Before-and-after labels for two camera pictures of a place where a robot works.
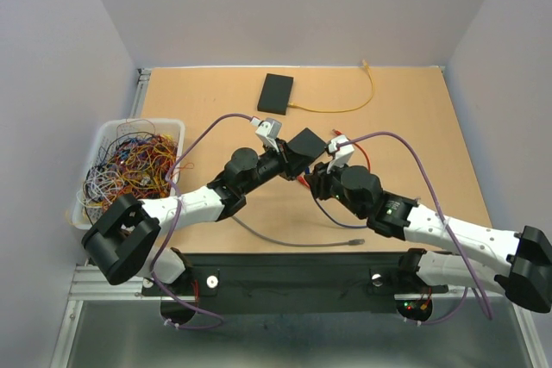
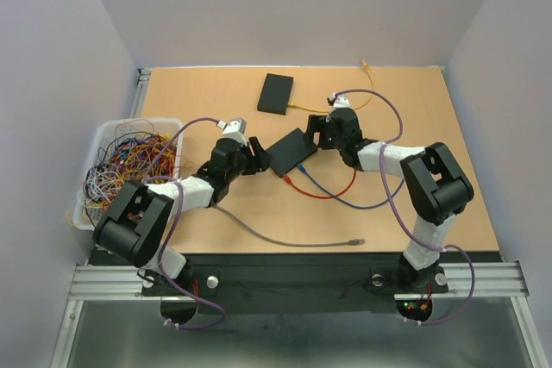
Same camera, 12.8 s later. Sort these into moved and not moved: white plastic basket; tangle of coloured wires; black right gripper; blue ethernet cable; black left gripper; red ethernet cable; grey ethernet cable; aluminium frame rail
Moved: black left gripper; blue ethernet cable; black right gripper; red ethernet cable
Not moved: tangle of coloured wires; white plastic basket; aluminium frame rail; grey ethernet cable
